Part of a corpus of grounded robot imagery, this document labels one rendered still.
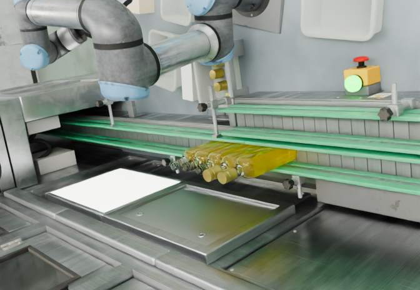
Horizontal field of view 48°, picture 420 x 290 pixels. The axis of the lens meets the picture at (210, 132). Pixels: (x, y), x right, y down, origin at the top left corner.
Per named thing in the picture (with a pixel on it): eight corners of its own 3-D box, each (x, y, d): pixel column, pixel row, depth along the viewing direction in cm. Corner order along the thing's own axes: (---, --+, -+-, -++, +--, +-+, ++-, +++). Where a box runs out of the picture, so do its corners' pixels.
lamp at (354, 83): (349, 90, 127) (342, 93, 125) (347, 74, 126) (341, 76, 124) (364, 90, 123) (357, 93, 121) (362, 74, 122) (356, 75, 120)
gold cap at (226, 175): (235, 182, 125) (224, 187, 122) (227, 173, 127) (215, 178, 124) (239, 172, 123) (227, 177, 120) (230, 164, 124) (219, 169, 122)
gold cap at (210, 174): (212, 165, 130) (200, 170, 127) (220, 164, 127) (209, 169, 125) (215, 177, 130) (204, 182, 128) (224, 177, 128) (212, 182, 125)
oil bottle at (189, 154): (229, 150, 160) (180, 169, 146) (226, 135, 158) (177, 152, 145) (240, 152, 156) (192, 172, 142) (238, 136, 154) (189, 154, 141)
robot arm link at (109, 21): (105, -7, 98) (-1, -8, 129) (113, 45, 102) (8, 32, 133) (147, -13, 106) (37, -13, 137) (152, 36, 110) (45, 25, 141)
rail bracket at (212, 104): (229, 131, 157) (201, 141, 148) (222, 82, 153) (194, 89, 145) (235, 132, 154) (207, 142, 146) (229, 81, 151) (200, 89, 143)
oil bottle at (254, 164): (282, 157, 143) (233, 179, 129) (280, 139, 141) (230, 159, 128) (297, 159, 138) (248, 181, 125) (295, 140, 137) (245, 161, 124)
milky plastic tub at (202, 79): (215, 102, 177) (199, 107, 172) (207, 42, 172) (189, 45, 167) (249, 102, 164) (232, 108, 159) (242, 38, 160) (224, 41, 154)
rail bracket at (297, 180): (310, 187, 138) (282, 202, 129) (309, 165, 136) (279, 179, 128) (322, 189, 135) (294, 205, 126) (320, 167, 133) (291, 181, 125)
